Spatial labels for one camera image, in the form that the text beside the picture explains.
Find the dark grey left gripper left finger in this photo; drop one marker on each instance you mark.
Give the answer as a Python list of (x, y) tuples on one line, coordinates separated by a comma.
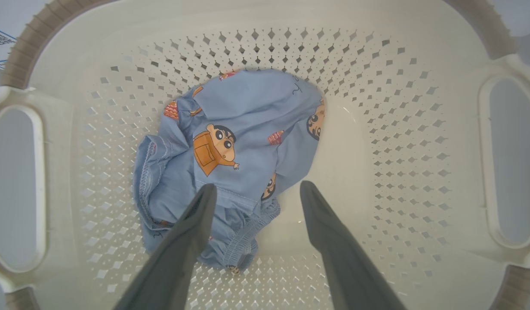
[(179, 258)]

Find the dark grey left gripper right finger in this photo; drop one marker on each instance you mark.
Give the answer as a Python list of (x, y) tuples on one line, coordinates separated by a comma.
[(342, 258)]

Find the blue cartoon print garment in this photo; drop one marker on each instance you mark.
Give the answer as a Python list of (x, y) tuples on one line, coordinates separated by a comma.
[(248, 107)]

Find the cream perforated laundry basket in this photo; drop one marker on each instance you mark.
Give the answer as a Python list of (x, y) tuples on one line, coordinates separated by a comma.
[(463, 172)]

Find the white paper with print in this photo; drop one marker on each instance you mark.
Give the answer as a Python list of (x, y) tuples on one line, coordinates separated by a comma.
[(0, 47)]

